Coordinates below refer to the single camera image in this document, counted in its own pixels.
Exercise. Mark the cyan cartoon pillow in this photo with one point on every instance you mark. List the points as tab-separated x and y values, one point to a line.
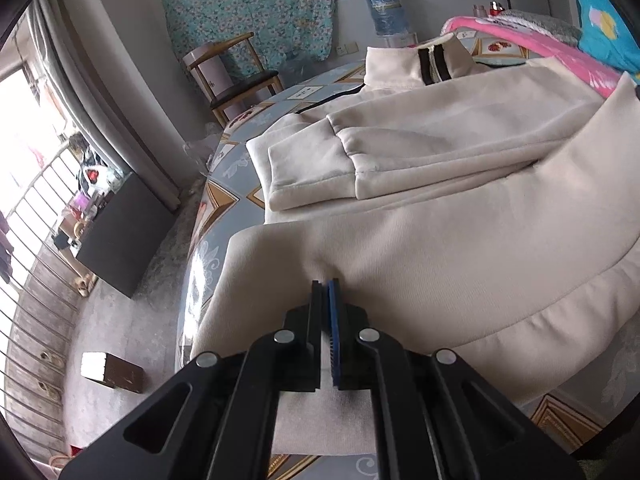
607	38

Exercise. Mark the cream zip jacket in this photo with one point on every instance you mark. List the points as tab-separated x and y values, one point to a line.
425	199

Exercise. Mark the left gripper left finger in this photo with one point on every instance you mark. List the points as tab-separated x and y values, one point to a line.
215	418

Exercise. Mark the white water dispenser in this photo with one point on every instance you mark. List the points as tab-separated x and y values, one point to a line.
404	40

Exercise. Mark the blue water jug on dispenser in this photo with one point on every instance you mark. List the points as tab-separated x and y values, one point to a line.
389	17

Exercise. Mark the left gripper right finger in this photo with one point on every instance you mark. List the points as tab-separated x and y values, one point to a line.
434	416

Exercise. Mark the brown cardboard box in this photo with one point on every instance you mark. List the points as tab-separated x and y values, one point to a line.
111	371

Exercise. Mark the patterned bed sheet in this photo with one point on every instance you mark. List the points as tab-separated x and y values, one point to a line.
225	199

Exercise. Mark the pink cylinder behind chair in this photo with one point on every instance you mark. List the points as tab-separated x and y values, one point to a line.
216	79

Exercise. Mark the empty clear water jug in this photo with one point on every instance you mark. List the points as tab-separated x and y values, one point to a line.
298	67

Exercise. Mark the pink floral quilt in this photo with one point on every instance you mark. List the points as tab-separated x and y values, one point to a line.
600	77

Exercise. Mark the teal floral wall cloth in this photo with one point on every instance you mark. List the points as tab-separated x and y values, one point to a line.
283	30

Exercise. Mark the dark grey cabinet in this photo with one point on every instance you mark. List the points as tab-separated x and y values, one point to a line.
125	235

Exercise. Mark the wooden chair dark seat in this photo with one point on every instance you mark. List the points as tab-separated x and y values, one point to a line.
243	86

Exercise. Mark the grey curtain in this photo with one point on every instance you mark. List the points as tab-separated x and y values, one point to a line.
108	99

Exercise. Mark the white plastic bag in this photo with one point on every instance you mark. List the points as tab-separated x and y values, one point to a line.
202	151

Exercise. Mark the red cup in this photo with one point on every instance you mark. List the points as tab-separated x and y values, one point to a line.
495	8

